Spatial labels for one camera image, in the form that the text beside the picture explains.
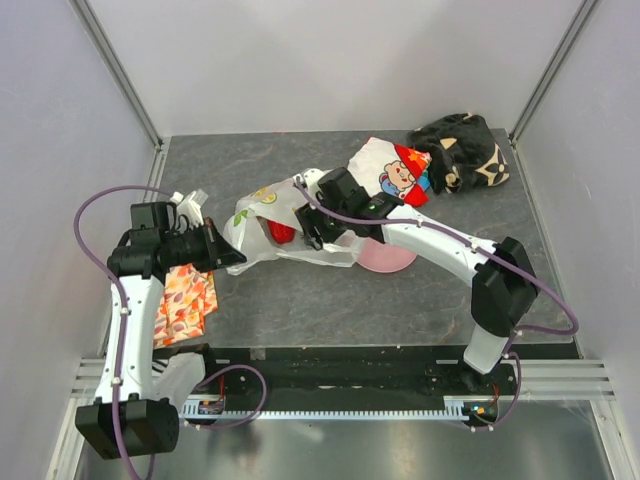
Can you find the white plastic bag fruit print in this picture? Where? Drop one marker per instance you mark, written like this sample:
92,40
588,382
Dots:
247,231

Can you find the grey slotted cable duct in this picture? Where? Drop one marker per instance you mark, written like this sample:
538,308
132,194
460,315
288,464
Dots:
196,409

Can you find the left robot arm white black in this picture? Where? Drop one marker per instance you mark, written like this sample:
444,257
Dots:
136,412

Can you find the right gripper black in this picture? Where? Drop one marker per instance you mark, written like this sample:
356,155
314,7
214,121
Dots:
308,219

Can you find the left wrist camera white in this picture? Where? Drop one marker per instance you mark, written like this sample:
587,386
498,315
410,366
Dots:
188,208

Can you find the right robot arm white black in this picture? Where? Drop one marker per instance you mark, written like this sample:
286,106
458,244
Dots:
499,274

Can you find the aluminium frame post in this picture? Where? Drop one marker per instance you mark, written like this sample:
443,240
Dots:
109,56
561,53

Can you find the pink plate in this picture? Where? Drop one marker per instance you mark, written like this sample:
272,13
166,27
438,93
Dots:
384,258

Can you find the left aluminium frame post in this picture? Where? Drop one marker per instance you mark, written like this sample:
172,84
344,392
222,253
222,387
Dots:
109,56

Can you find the right aluminium frame post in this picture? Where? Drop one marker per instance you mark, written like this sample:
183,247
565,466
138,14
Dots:
561,53

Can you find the black beige patterned cloth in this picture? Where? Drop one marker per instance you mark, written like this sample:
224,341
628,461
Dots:
464,153

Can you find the orange floral cloth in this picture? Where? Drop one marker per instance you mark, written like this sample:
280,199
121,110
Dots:
188,297

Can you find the white cartoon print cloth bag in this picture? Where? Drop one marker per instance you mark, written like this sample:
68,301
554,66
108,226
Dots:
383,166

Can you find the red fake bell pepper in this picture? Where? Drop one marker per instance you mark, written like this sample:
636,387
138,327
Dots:
280,233

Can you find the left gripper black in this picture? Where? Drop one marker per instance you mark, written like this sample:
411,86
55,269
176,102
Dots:
217,251

